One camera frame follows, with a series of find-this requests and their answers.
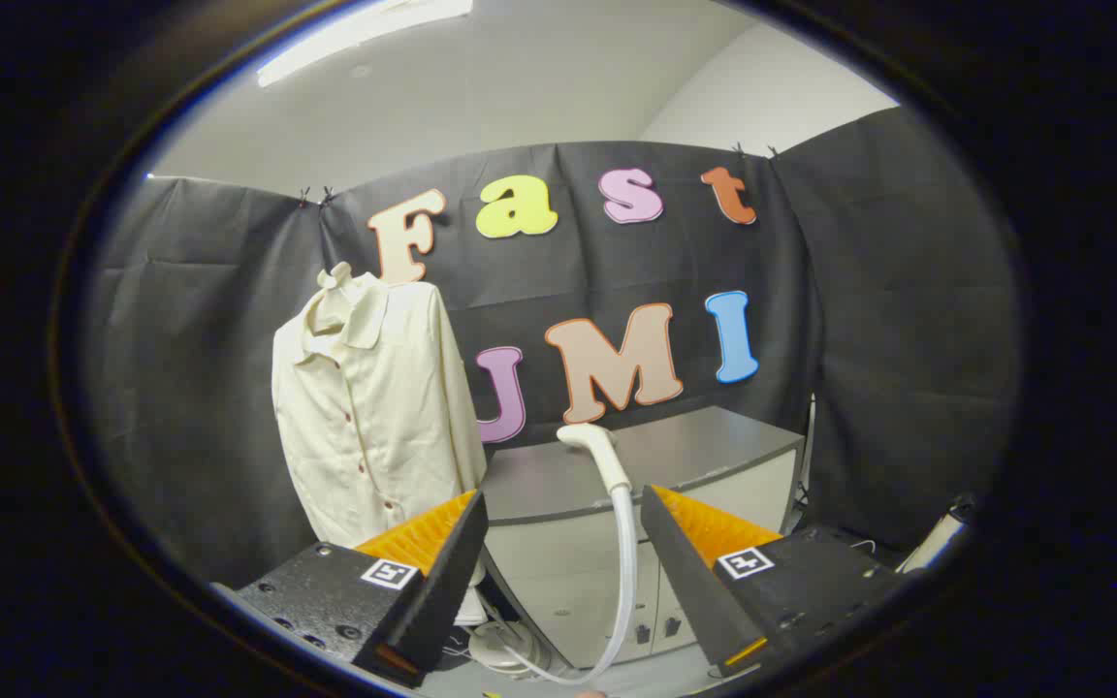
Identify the cream button-up shirt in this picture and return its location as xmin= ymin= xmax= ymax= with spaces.
xmin=271 ymin=267 xmax=489 ymax=550

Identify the black hanging cable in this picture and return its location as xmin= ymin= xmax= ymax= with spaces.
xmin=793 ymin=396 xmax=815 ymax=510

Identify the white cylindrical device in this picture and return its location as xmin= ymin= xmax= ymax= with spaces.
xmin=898 ymin=494 xmax=976 ymax=573

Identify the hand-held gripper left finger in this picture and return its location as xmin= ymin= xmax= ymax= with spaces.
xmin=212 ymin=490 xmax=490 ymax=689

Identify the white garment steamer base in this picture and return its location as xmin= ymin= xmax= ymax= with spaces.
xmin=468 ymin=620 xmax=555 ymax=678

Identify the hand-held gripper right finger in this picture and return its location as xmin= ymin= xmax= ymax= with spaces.
xmin=640 ymin=485 xmax=909 ymax=678

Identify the white cabinet with grey top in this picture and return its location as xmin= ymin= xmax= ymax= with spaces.
xmin=476 ymin=405 xmax=807 ymax=670

